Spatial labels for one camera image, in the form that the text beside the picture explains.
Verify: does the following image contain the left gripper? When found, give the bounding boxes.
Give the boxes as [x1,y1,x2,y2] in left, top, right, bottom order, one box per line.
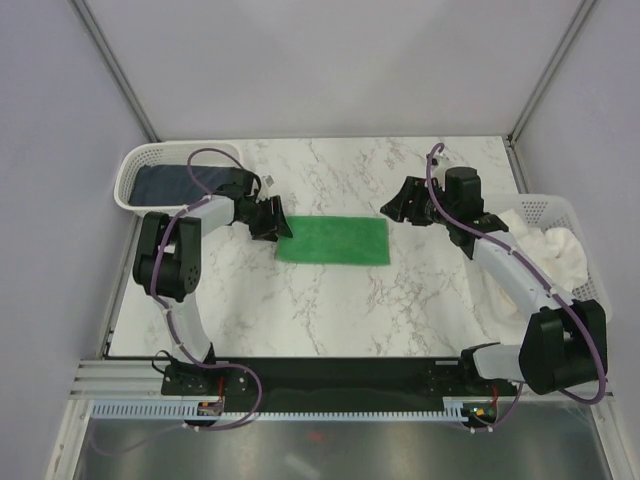
[239,197,293,244]

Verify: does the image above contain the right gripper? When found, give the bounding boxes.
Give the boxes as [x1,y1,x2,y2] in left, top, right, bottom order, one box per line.
[380,176,456,227]

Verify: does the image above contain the green towel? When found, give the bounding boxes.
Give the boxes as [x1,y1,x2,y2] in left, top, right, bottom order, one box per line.
[275,216,391,267]

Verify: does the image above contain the dark blue towel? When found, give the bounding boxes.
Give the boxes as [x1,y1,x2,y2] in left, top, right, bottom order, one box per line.
[129,165,243,207]

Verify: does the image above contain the white towel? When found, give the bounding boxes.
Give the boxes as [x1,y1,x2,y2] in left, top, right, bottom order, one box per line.
[479,209,588,345]

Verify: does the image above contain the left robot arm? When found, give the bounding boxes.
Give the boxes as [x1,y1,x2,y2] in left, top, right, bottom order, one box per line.
[131,166,293,394]

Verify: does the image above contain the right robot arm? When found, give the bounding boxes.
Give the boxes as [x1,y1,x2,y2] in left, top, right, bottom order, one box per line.
[380,167,607,402]

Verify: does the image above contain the white perforated basket left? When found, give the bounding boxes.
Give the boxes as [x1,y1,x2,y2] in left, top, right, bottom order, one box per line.
[113,140,246,217]

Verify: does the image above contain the white perforated basket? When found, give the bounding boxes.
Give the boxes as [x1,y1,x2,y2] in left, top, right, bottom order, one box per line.
[113,140,246,217]
[485,194,612,320]

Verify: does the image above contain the white perforated basket right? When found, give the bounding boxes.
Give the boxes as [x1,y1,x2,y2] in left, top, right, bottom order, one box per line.
[485,194,612,320]

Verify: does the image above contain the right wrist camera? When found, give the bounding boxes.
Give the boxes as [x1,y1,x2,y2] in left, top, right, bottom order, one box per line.
[429,154,448,171]

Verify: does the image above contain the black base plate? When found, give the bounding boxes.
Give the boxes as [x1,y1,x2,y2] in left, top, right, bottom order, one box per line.
[161,357,516,412]

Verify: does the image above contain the white cable duct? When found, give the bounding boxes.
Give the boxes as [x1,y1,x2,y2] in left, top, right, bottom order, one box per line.
[90,397,485,423]

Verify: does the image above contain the right aluminium frame post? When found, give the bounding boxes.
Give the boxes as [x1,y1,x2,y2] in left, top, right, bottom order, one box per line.
[504,0,599,148]

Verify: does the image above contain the aluminium frame post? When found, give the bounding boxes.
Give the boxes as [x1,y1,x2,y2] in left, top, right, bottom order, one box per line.
[504,0,599,148]
[69,0,160,143]

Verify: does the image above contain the left aluminium frame post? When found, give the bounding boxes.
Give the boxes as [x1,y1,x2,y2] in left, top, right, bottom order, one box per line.
[69,0,160,143]

